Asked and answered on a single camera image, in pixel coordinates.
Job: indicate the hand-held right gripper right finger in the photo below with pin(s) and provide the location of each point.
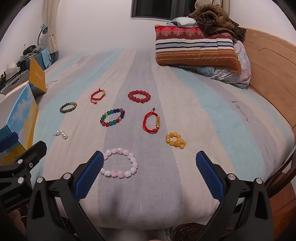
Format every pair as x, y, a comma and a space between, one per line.
209, 176

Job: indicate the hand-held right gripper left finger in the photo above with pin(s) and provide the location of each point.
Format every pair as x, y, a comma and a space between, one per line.
89, 176

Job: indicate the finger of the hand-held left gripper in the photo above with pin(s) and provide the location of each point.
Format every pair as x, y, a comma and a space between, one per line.
34, 150
9, 140

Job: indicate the yellow blue cardboard box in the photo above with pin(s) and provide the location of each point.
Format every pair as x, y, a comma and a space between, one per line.
23, 115

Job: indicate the white pearl earrings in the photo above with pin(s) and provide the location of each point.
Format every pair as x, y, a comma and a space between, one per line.
65, 136

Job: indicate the person's left hand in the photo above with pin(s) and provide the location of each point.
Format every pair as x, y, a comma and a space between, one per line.
11, 219

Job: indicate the dark patterned cloth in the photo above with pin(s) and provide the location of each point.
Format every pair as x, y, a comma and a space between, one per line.
185, 231

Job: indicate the striped bed sheet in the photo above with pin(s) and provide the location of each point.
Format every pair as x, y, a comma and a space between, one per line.
150, 197

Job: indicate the pile of desk clutter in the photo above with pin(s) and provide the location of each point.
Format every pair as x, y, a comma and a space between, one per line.
16, 71

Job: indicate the blue cloth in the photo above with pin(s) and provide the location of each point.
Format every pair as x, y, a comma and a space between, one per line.
45, 58

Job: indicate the floral pillow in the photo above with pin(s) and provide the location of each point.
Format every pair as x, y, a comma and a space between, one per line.
240, 69

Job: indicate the teal desk lamp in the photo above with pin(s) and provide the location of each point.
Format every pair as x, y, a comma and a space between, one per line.
44, 29

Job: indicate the striped pillow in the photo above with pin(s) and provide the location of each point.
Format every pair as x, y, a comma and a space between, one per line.
196, 46

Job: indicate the brown blanket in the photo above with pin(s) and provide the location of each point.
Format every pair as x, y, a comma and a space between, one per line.
215, 20

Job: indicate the small grey blue cushion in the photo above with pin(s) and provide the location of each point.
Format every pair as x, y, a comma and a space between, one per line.
182, 22

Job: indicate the dark window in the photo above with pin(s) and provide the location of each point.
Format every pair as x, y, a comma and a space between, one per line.
161, 7

